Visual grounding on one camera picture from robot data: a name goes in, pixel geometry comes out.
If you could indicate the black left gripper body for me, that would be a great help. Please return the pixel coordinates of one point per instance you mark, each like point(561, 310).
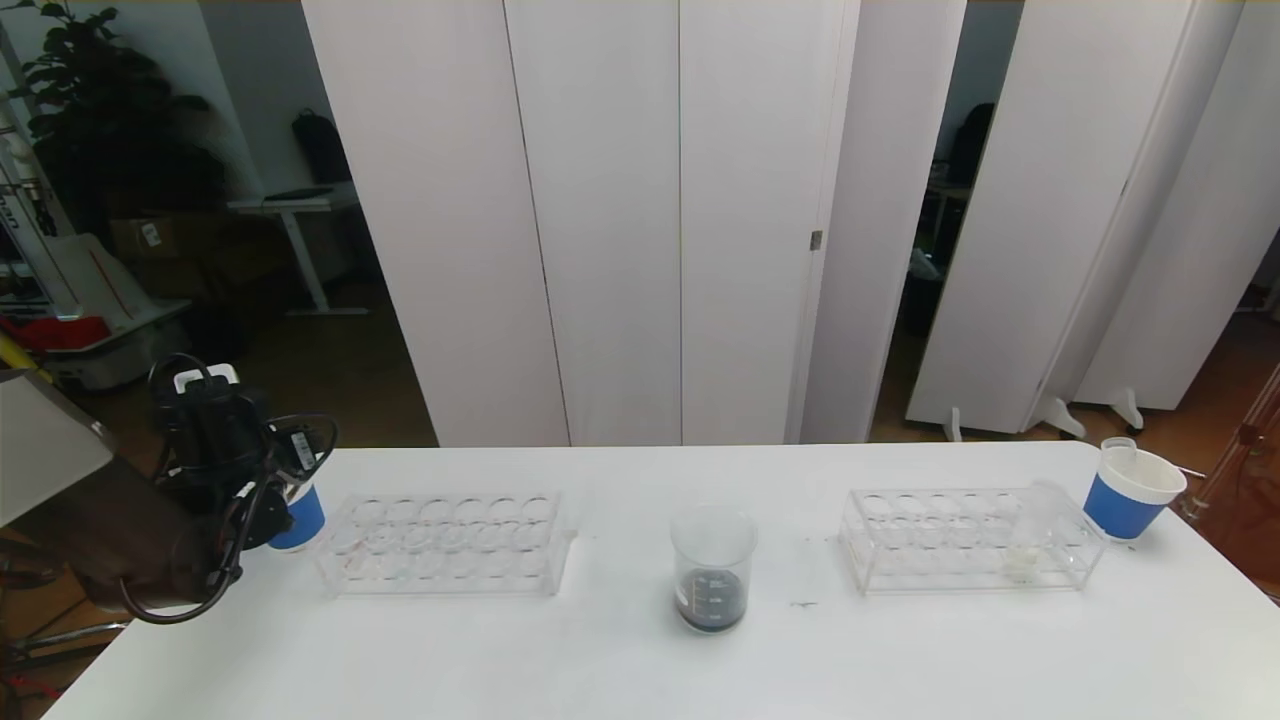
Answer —
point(303, 451)

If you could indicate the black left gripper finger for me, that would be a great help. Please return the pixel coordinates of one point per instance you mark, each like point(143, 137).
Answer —
point(300, 450)

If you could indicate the test tube with pale liquid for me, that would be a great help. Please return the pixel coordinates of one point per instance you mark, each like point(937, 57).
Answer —
point(1022, 560)

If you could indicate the test tube with red liquid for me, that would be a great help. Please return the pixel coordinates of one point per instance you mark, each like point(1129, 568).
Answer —
point(1117, 452)

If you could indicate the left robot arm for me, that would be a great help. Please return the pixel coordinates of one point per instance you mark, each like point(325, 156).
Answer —
point(100, 530)

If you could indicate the clear plastic test tube rack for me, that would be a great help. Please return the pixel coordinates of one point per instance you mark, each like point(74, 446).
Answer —
point(440, 540)
point(950, 560)

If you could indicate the clear glass beaker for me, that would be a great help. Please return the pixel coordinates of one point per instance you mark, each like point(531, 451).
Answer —
point(712, 605)

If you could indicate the blue white paper cup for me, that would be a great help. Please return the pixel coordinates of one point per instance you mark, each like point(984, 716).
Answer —
point(1120, 505)
point(305, 520)

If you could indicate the white standing desk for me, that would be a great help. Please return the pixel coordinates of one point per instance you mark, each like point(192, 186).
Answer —
point(290, 205)

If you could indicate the white machine base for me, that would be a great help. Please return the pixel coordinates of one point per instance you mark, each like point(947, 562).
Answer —
point(100, 290)

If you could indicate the brown cardboard box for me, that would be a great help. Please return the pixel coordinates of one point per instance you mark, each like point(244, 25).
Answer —
point(150, 240)

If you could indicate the red box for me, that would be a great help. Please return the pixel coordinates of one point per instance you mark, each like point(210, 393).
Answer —
point(55, 335)

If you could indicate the black backpack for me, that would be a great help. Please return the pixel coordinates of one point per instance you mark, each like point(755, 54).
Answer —
point(320, 150)

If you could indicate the dark green potted plant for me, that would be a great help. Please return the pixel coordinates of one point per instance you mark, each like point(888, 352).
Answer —
point(100, 130)

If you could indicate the white folding partition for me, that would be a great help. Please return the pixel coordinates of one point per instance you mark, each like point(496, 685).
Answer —
point(600, 200)
point(1050, 200)

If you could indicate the black office chair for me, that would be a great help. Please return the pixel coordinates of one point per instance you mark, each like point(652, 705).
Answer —
point(968, 140)

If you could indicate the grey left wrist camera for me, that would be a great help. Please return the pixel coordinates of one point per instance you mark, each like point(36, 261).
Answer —
point(205, 375)

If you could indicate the metal chair frame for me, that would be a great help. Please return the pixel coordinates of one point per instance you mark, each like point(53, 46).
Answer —
point(60, 640)

